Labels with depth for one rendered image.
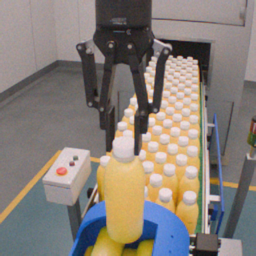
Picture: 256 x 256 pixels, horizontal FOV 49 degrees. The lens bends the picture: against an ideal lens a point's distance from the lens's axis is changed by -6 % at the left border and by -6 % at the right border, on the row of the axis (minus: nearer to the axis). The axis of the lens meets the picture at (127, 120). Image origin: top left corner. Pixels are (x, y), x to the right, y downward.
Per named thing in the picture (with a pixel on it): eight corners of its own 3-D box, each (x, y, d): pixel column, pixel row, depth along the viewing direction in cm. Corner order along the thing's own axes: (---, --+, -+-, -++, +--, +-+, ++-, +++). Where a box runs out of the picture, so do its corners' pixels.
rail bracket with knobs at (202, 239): (184, 267, 85) (189, 248, 80) (186, 250, 91) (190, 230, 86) (215, 271, 83) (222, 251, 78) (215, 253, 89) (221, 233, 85)
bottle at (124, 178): (114, 249, 53) (111, 167, 44) (102, 223, 59) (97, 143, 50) (149, 238, 55) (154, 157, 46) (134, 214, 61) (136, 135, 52)
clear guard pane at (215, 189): (200, 281, 124) (222, 211, 101) (203, 179, 191) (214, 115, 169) (201, 281, 124) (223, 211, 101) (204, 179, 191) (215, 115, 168)
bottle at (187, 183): (173, 219, 104) (179, 177, 95) (177, 205, 110) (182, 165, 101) (192, 222, 102) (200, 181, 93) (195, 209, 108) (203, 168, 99)
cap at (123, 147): (117, 160, 46) (117, 151, 45) (109, 147, 49) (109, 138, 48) (140, 155, 47) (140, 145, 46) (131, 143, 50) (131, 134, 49)
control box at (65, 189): (47, 201, 98) (42, 178, 93) (67, 167, 115) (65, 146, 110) (73, 207, 96) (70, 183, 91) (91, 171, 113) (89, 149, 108)
